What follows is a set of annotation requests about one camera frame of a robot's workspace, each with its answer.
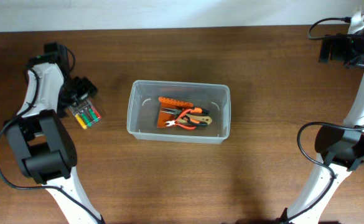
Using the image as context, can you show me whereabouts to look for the clear screwdriver set case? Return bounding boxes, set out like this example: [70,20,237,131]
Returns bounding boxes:
[69,99,101,129]

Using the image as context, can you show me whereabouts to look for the orange socket rail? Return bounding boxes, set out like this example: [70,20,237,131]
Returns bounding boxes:
[158,96,194,108]

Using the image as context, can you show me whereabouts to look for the red black small pliers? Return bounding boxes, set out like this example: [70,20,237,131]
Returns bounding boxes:
[161,108,198,131]

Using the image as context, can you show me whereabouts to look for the orange black needle-nose pliers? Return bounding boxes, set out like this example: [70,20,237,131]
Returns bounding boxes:
[160,106,210,128]

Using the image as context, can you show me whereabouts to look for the orange scraper wooden handle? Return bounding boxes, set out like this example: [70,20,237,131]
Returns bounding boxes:
[156,107,213,129]

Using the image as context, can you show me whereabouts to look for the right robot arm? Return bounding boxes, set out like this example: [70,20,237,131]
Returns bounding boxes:
[276,9,364,223]

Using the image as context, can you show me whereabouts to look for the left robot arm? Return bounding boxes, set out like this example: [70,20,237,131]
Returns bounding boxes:
[0,42,104,223]

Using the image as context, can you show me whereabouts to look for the clear plastic container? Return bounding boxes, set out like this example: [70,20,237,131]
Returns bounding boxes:
[127,80,231,144]

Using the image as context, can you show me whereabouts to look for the right black cable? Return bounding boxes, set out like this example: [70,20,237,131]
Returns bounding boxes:
[281,17,364,224]

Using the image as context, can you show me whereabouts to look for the black cable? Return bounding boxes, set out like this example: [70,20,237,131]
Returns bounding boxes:
[281,17,364,224]
[0,46,105,224]

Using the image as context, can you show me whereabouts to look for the left black cable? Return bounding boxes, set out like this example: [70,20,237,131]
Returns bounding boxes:
[0,46,105,224]

